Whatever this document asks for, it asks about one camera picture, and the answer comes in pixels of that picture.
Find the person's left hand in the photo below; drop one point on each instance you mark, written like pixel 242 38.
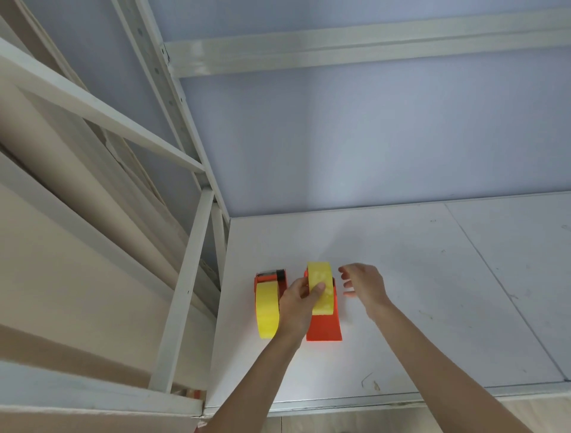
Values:
pixel 295 312

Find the person's right hand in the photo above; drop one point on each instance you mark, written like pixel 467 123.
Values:
pixel 369 285

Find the person's right thumb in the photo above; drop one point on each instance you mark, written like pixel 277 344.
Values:
pixel 349 293

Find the person's left thumb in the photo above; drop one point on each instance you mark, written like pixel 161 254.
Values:
pixel 317 292

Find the yellow tape roll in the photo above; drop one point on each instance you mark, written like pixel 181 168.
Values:
pixel 267 312
pixel 324 272

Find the person's right forearm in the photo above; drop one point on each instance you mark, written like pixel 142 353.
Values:
pixel 441 379

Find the person's left forearm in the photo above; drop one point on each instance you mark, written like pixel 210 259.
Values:
pixel 258 383

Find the orange tape dispenser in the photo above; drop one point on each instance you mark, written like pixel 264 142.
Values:
pixel 324 330
pixel 266 278

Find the beige cardboard sheet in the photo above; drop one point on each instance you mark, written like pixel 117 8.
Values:
pixel 67 285

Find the beige paper roll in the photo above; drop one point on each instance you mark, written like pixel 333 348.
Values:
pixel 58 151

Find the white metal shelf frame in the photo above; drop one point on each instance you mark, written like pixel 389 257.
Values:
pixel 180 308

